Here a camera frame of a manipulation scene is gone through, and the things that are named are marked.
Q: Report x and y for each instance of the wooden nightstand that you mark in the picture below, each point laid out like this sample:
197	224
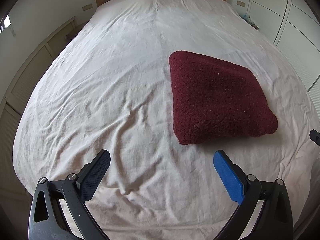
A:
247	18

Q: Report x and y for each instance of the left wall socket plate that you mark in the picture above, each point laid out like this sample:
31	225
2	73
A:
87	7

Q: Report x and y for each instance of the white bed sheet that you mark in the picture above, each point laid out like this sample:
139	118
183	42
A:
110	89

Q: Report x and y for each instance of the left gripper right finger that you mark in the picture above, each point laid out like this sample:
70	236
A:
275	217

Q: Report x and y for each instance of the beige radiator cover panel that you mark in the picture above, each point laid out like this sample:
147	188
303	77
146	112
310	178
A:
16	99

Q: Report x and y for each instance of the right wall socket plate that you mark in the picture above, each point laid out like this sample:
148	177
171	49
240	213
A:
240	3

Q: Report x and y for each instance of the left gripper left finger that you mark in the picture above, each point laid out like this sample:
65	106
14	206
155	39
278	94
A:
47	220

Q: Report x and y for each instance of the wall socket plate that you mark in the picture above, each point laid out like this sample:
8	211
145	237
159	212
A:
87	7
240	3

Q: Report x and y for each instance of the dark red knit sweater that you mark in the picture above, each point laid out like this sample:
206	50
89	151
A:
214	99

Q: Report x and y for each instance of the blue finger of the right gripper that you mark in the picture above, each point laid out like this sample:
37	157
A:
315	136

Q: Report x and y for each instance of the white wardrobe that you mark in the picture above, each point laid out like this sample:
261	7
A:
293	28

